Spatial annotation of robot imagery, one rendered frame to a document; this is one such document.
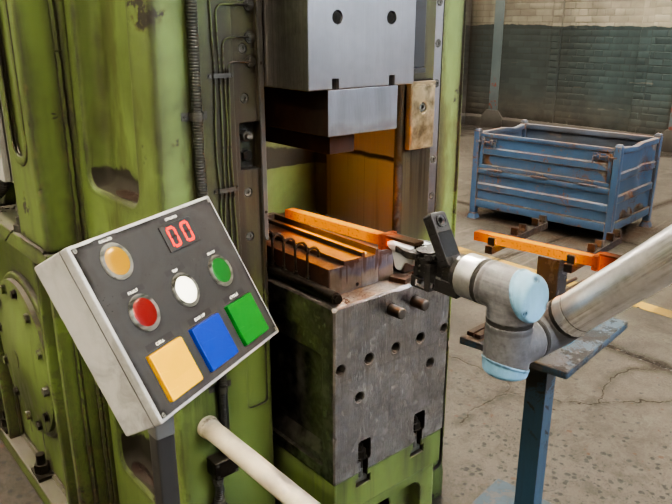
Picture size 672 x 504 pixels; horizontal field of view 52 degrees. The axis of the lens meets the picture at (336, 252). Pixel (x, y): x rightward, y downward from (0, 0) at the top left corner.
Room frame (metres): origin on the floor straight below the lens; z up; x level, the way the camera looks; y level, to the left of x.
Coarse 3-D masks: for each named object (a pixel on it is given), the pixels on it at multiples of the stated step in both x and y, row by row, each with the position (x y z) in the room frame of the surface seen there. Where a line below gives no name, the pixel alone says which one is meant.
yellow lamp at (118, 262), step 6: (108, 252) 0.95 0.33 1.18; (114, 252) 0.95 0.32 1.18; (120, 252) 0.96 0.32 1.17; (108, 258) 0.94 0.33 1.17; (114, 258) 0.95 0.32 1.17; (120, 258) 0.96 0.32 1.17; (126, 258) 0.97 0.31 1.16; (108, 264) 0.93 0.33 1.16; (114, 264) 0.94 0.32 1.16; (120, 264) 0.95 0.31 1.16; (126, 264) 0.96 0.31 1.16; (114, 270) 0.94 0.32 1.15; (120, 270) 0.94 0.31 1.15; (126, 270) 0.95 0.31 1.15
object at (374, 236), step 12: (288, 216) 1.72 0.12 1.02; (300, 216) 1.68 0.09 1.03; (312, 216) 1.65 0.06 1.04; (324, 216) 1.64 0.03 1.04; (324, 228) 1.61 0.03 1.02; (336, 228) 1.57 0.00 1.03; (348, 228) 1.54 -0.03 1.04; (360, 228) 1.52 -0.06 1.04; (372, 240) 1.48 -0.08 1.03; (384, 240) 1.44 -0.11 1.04; (396, 240) 1.42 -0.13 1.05; (408, 240) 1.40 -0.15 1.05; (420, 240) 1.40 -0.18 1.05
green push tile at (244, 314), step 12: (240, 300) 1.10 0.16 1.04; (252, 300) 1.13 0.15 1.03; (228, 312) 1.07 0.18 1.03; (240, 312) 1.08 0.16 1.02; (252, 312) 1.11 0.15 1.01; (240, 324) 1.07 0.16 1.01; (252, 324) 1.09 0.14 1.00; (264, 324) 1.11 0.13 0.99; (240, 336) 1.06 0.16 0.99; (252, 336) 1.07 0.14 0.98
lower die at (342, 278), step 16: (272, 224) 1.75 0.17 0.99; (288, 240) 1.61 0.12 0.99; (304, 240) 1.61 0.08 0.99; (320, 240) 1.60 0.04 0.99; (352, 240) 1.57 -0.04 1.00; (288, 256) 1.53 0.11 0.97; (304, 256) 1.51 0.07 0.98; (320, 256) 1.51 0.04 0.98; (336, 256) 1.48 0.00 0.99; (352, 256) 1.48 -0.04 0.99; (368, 256) 1.50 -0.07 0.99; (384, 256) 1.53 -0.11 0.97; (304, 272) 1.49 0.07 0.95; (320, 272) 1.44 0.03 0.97; (336, 272) 1.43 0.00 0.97; (352, 272) 1.47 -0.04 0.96; (368, 272) 1.50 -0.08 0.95; (384, 272) 1.53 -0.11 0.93; (336, 288) 1.43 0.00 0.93; (352, 288) 1.47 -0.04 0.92
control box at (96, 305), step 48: (96, 240) 0.95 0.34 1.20; (144, 240) 1.02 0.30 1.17; (192, 240) 1.10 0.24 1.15; (48, 288) 0.92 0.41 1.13; (96, 288) 0.90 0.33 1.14; (144, 288) 0.96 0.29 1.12; (240, 288) 1.13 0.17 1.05; (96, 336) 0.88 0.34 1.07; (144, 336) 0.91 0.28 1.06; (144, 384) 0.86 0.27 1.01
